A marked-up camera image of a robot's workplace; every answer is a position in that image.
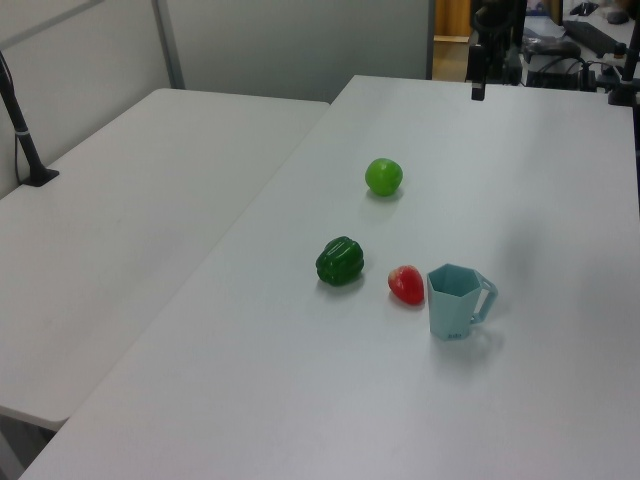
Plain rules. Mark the black camera stand pole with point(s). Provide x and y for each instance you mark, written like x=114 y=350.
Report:
x=22 y=135

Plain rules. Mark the black clamp stand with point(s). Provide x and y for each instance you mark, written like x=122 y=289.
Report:
x=625 y=75

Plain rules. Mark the grey partition post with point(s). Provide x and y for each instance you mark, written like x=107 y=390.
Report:
x=168 y=45

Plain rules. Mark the brown wooden cabinet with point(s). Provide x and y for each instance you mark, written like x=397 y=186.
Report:
x=452 y=20

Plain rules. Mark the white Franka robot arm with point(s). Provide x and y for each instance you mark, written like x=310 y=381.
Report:
x=500 y=25

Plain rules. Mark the black keyboard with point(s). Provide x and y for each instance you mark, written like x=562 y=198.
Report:
x=592 y=35

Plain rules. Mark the light green apple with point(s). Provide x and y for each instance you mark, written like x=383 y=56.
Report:
x=383 y=176

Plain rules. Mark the red strawberry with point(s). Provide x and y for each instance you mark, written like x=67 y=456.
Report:
x=407 y=286

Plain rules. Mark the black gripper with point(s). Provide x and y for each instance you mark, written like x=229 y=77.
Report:
x=478 y=62

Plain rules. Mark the light blue hexagonal mug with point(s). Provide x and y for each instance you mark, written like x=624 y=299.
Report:
x=449 y=310

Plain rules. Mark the dark green bell pepper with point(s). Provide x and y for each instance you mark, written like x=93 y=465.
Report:
x=340 y=261

